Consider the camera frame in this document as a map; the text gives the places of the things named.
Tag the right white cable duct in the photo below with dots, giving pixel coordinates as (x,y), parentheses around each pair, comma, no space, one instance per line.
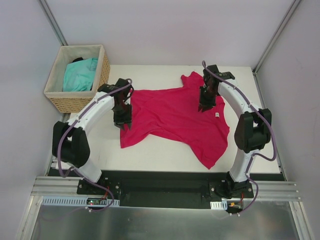
(219,205)

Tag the left aluminium frame post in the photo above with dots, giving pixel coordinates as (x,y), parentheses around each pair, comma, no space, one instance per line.
(53,22)

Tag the front aluminium rail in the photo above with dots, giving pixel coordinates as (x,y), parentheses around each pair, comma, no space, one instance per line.
(285,191)

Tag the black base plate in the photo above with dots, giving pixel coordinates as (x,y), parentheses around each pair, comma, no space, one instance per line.
(153,189)

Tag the right aluminium frame post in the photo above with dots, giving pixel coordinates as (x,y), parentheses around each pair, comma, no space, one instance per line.
(276,35)

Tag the white cable duct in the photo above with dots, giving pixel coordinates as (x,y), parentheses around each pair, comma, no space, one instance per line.
(219,205)
(79,202)

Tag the pink t shirt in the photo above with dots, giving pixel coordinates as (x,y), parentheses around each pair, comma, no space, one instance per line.
(173,114)

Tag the teal t shirt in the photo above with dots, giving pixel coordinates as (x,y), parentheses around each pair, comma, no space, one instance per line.
(79,76)

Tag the aluminium frame post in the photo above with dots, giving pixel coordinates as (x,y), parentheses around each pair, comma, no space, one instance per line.
(53,22)
(276,35)

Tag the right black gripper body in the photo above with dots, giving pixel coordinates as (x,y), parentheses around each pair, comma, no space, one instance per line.
(206,102)

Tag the wicker basket with liner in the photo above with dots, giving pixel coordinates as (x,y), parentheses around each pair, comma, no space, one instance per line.
(74,102)

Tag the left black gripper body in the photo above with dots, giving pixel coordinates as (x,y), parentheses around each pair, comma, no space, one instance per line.
(122,119)

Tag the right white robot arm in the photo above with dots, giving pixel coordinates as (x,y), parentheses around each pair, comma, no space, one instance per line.
(252,133)

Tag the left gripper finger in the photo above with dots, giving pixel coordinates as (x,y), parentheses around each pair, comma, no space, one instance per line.
(122,126)
(129,125)

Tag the black garment in basket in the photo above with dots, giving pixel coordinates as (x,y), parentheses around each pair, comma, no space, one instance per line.
(77,60)

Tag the left white cable duct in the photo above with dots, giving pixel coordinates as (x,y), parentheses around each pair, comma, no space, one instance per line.
(79,202)

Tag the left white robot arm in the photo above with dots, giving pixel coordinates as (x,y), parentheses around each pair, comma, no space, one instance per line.
(70,142)

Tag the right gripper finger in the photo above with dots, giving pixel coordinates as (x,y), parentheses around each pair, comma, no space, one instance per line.
(208,107)
(201,108)

